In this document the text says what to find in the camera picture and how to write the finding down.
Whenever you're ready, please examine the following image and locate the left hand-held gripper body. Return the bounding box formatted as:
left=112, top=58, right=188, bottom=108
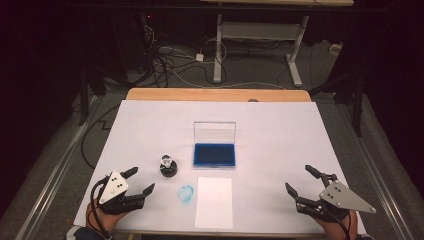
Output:
left=95, top=170, right=146, bottom=215

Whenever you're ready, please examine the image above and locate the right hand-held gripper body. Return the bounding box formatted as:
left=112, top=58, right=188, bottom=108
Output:
left=295, top=179, right=377, bottom=222

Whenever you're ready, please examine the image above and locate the black round stamp cap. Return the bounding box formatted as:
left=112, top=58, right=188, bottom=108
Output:
left=159, top=160, right=179, bottom=178

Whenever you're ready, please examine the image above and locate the blue ink pad case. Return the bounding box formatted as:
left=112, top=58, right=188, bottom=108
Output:
left=192, top=121, right=238, bottom=169

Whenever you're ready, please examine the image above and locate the person's right hand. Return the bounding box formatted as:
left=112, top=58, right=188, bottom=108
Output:
left=314, top=209, right=360, bottom=240

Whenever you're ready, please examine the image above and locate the person's left hand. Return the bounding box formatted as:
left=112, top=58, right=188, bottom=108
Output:
left=85, top=199, right=130, bottom=237

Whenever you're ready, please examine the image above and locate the clear blue stamp cap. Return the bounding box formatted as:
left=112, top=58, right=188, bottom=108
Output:
left=176, top=184, right=195, bottom=205

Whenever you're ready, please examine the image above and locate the large white table cover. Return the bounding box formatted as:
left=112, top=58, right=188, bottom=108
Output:
left=72, top=99, right=367, bottom=235

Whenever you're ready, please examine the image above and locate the small white paper sheet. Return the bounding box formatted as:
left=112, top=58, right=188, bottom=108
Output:
left=194, top=176, right=234, bottom=230

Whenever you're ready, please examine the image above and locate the black metal stand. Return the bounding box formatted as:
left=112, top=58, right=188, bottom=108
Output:
left=308, top=71, right=367, bottom=138
left=78, top=66, right=108, bottom=127

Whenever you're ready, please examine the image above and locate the wooden table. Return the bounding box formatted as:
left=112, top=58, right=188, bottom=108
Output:
left=113, top=87, right=329, bottom=239

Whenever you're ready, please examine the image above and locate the right hand-held gripper cable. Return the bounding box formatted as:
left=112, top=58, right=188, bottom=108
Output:
left=328, top=209, right=353, bottom=240

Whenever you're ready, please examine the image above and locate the hand-held gripper cable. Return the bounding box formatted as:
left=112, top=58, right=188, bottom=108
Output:
left=328, top=209, right=353, bottom=240
left=89, top=176, right=113, bottom=240

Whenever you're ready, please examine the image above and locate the left hand-held gripper cable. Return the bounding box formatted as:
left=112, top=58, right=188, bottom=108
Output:
left=89, top=176, right=113, bottom=240

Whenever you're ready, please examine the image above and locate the metal floor rail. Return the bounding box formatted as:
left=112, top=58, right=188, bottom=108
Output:
left=336, top=103, right=415, bottom=240
left=14, top=96, right=103, bottom=240

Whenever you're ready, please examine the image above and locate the black floor cable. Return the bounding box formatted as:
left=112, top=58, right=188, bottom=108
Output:
left=80, top=104, right=120, bottom=170

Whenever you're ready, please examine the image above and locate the bundle of floor cables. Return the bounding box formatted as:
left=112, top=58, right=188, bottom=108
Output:
left=143, top=23, right=231, bottom=89

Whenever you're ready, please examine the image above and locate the white floor cable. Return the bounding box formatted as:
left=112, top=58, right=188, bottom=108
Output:
left=171, top=69, right=288, bottom=91

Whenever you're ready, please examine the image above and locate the white metal desk frame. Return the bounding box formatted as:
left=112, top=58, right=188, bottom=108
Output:
left=199, top=0, right=355, bottom=88

